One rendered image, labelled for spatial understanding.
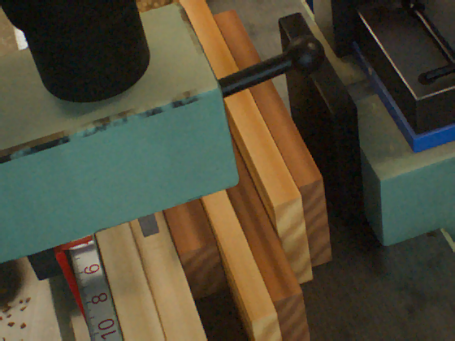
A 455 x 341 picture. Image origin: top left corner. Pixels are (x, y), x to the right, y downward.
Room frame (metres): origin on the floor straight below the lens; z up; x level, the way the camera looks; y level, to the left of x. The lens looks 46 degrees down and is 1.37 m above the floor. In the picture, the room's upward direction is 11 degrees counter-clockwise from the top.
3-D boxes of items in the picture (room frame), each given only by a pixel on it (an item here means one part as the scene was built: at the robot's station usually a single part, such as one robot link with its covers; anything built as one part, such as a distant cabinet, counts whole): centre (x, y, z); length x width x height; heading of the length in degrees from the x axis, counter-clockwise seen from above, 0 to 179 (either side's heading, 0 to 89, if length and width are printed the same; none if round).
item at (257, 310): (0.38, 0.03, 0.93); 0.22 x 0.01 x 0.06; 10
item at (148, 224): (0.35, 0.06, 0.97); 0.01 x 0.01 x 0.05; 10
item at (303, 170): (0.41, -0.01, 0.94); 0.16 x 0.01 x 0.07; 10
